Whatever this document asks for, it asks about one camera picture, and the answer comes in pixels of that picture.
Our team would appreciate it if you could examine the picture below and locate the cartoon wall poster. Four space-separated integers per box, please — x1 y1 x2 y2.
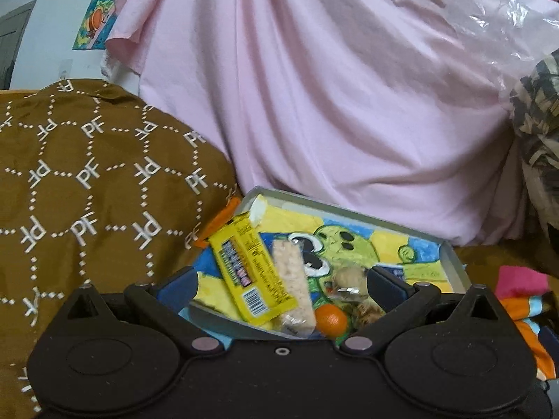
72 0 121 51

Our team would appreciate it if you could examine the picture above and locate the green cartoon drawing sheet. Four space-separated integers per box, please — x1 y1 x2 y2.
190 192 450 328

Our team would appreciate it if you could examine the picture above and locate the brown patterned pillow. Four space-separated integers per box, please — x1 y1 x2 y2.
0 79 239 419

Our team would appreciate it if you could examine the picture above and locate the black and beige patterned cloth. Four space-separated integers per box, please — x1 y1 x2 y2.
509 50 559 245

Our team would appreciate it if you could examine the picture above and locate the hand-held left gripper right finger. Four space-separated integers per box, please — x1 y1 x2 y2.
340 267 509 355

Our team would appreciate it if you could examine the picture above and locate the wrapped rice cracker bar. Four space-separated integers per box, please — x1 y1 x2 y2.
271 239 317 337

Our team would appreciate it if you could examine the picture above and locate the clear brown nugget snack packet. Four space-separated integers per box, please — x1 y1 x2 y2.
327 266 389 328

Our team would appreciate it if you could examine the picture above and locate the clear plastic bag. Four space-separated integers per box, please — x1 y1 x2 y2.
463 0 559 110

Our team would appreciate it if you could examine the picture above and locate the grey door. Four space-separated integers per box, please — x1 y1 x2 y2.
0 0 38 90

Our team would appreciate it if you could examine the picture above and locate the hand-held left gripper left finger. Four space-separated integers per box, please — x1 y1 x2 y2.
56 267 225 355

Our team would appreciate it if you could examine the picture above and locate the pink cloth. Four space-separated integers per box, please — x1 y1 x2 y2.
105 0 559 247

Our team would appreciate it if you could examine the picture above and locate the small orange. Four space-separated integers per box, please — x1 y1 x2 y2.
315 304 350 339

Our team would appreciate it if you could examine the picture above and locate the colourful cartoon tray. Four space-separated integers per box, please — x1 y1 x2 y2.
188 187 472 341

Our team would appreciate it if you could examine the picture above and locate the yellow snack packet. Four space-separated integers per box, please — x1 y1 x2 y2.
207 212 298 326

